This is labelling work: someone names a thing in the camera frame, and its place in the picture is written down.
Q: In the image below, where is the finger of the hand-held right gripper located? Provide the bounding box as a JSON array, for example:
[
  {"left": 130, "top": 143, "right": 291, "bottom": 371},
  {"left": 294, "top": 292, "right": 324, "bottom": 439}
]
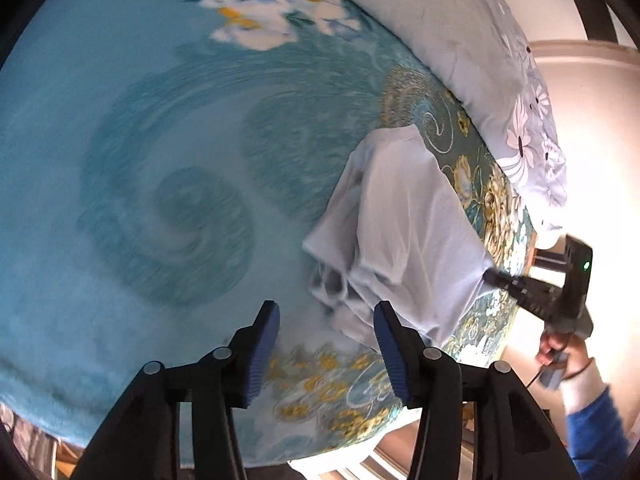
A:
[{"left": 482, "top": 267, "right": 530, "bottom": 307}]

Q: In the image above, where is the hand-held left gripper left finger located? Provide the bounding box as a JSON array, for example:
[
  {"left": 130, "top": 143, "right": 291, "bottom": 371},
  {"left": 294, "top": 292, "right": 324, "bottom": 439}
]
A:
[{"left": 72, "top": 300, "right": 282, "bottom": 480}]

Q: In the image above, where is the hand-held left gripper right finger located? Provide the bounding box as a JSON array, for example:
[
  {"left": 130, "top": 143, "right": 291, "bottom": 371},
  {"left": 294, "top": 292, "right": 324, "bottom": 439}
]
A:
[{"left": 373, "top": 300, "right": 583, "bottom": 480}]

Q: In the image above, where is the light blue t-shirt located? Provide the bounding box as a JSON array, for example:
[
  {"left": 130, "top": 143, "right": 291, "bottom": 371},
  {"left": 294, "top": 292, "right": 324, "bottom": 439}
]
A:
[{"left": 302, "top": 124, "right": 497, "bottom": 350}]

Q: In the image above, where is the person's right forearm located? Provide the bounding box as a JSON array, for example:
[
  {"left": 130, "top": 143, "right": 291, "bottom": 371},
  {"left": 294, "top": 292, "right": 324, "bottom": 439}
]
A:
[{"left": 560, "top": 357, "right": 632, "bottom": 480}]

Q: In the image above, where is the person's right hand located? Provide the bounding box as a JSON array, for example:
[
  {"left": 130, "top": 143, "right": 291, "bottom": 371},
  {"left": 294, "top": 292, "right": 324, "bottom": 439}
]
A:
[{"left": 537, "top": 333, "right": 596, "bottom": 380}]

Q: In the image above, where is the teal floral blanket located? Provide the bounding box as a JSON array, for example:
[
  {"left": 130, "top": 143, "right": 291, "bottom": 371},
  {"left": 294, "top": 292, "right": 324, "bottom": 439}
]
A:
[{"left": 0, "top": 0, "right": 533, "bottom": 466}]

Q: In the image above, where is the light blue floral duvet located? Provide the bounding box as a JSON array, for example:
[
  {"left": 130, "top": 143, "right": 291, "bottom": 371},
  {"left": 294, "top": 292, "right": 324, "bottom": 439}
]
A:
[{"left": 277, "top": 0, "right": 569, "bottom": 213}]

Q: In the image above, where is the wooden bed frame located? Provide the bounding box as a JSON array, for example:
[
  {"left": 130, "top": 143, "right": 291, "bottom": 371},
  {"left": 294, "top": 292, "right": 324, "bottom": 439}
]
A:
[{"left": 527, "top": 230, "right": 545, "bottom": 267}]

